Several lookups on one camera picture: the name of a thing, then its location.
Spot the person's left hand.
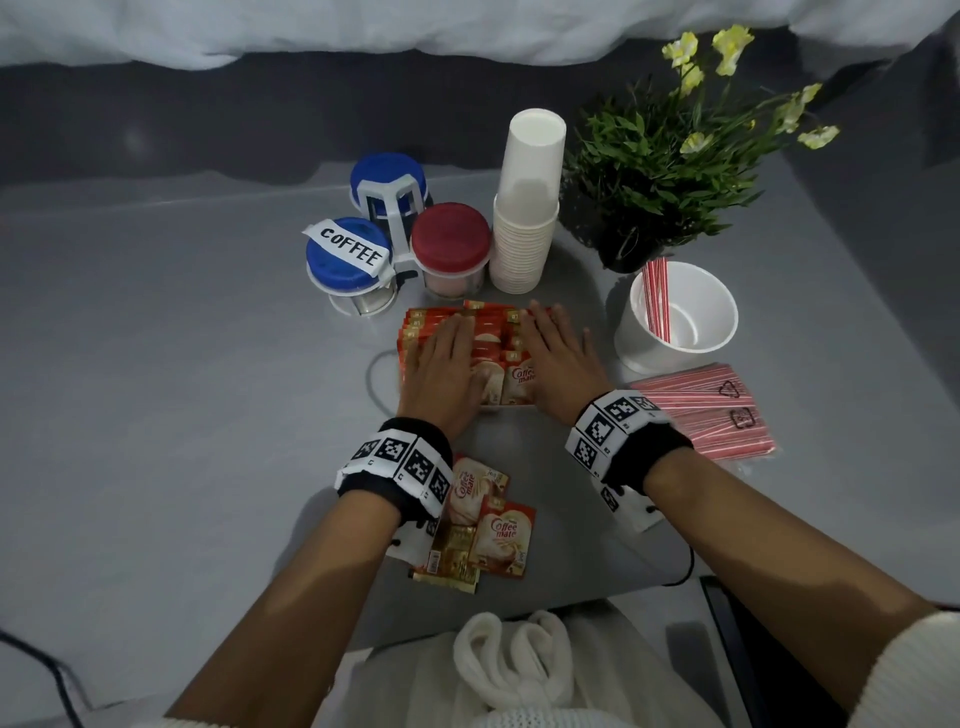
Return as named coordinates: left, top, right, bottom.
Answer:
left=397, top=315, right=490, bottom=440

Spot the person's right hand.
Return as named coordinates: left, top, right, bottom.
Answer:
left=517, top=300, right=618, bottom=426

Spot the person's right forearm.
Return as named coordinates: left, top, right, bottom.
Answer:
left=643, top=447, right=939, bottom=714

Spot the person's left forearm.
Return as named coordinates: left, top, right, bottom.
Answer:
left=165, top=489, right=408, bottom=728

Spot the row of red creamer packets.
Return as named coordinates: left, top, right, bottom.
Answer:
left=396, top=299, right=558, bottom=411

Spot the black wristband with marker tags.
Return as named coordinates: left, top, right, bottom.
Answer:
left=334, top=417, right=456, bottom=526
left=564, top=389, right=695, bottom=496

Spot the bunch of red striped stirrers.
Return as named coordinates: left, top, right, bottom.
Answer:
left=640, top=256, right=674, bottom=344

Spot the red lid jar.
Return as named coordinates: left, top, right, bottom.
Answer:
left=410, top=202, right=493, bottom=301

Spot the red creamer sachet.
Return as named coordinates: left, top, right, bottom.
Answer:
left=448, top=455, right=511, bottom=528
left=470, top=494, right=538, bottom=579

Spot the blue lid jar with label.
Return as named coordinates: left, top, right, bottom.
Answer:
left=302, top=216, right=400, bottom=318

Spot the white plastic cup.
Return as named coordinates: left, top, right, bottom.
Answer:
left=613, top=260, right=741, bottom=377

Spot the stack of white paper cups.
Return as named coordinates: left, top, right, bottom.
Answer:
left=488, top=108, right=568, bottom=296

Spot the pack of red striped stirrers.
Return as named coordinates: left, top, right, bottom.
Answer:
left=627, top=363, right=778, bottom=464

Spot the white jar rack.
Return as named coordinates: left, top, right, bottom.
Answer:
left=355, top=174, right=430, bottom=290

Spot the gold coffee sachet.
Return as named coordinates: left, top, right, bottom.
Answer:
left=409, top=521, right=482, bottom=595

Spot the plain blue lid jar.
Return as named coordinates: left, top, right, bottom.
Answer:
left=349, top=152, right=434, bottom=220

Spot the potted plant with yellow flowers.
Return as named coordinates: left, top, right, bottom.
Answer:
left=558, top=24, right=842, bottom=276

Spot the white knitted sweater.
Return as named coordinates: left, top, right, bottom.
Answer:
left=120, top=609, right=960, bottom=728

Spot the white cloth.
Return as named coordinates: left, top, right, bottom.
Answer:
left=0, top=0, right=960, bottom=73

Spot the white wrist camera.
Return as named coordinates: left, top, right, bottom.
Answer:
left=591, top=477, right=666, bottom=534
left=384, top=516, right=445, bottom=565

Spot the black cable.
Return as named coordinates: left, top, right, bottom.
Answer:
left=0, top=628, right=85, bottom=728
left=658, top=543, right=696, bottom=588

